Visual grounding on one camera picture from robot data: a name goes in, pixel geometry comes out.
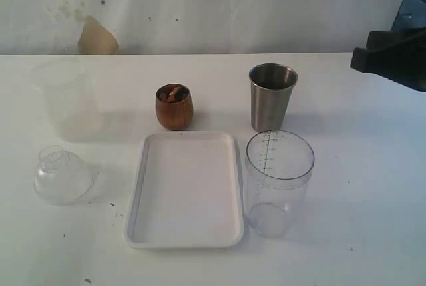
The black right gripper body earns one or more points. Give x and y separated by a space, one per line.
398 56

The stainless steel cup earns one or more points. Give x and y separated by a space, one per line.
271 86

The brown wooden cup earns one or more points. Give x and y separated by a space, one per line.
174 106

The clear measuring jar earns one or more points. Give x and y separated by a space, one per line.
279 165

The clear glass funnel flask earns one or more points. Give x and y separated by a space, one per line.
61 176

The dark blue background object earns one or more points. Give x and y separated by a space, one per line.
411 14

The white rectangular tray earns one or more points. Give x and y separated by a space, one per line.
186 193

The translucent plastic container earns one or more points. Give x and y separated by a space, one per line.
69 98

